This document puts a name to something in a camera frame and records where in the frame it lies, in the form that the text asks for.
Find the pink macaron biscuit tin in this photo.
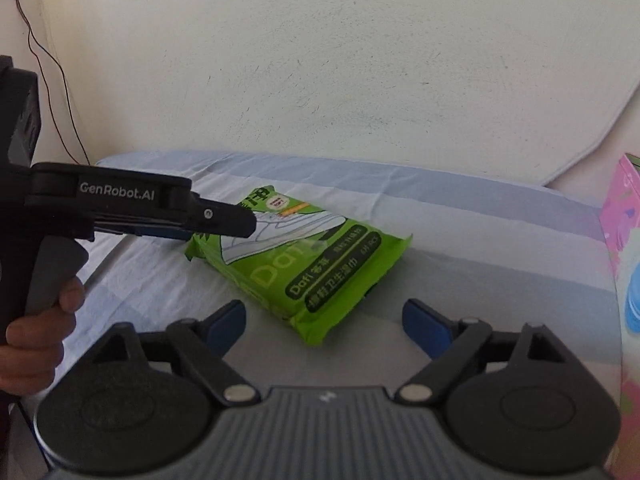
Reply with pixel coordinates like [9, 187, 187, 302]
[600, 154, 639, 479]

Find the green wet wipes pack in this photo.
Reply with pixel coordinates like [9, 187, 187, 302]
[186, 185, 412, 346]

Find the person's left hand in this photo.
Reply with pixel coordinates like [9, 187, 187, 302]
[1, 278, 85, 396]

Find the white wall cable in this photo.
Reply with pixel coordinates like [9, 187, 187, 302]
[541, 66, 640, 188]

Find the striped blue bed sheet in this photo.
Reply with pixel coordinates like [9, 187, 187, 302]
[60, 152, 622, 394]

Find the thin red wall wire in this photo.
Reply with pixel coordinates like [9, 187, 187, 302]
[8, 0, 92, 165]

